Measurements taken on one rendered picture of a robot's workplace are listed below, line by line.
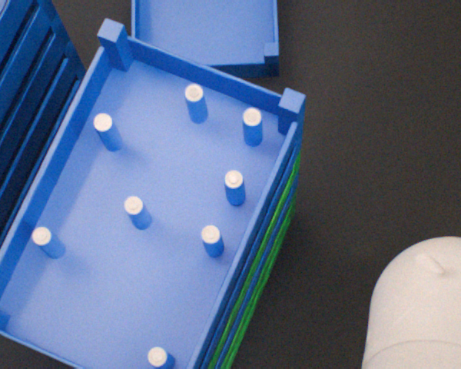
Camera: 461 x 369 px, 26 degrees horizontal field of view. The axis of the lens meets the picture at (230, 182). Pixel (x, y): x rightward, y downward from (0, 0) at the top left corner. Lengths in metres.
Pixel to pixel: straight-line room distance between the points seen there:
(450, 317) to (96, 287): 0.41
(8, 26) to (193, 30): 0.41
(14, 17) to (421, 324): 0.64
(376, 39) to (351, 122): 0.13
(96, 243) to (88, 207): 0.04
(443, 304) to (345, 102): 0.80
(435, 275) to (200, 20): 0.86
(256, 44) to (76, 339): 0.63
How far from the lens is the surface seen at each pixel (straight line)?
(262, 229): 0.98
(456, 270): 0.66
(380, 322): 0.65
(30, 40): 1.17
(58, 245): 0.92
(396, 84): 1.42
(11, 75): 1.16
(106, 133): 0.92
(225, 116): 0.97
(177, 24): 1.45
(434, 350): 0.61
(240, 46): 1.43
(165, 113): 0.98
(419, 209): 1.37
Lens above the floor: 1.32
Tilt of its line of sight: 75 degrees down
